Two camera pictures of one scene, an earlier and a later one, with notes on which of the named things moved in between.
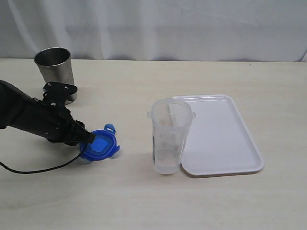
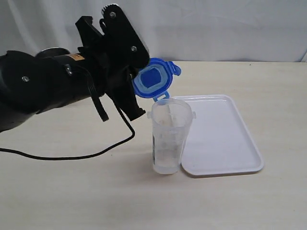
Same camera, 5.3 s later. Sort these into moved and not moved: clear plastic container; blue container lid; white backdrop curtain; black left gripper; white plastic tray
Moved: blue container lid; black left gripper
Not moved: white backdrop curtain; white plastic tray; clear plastic container
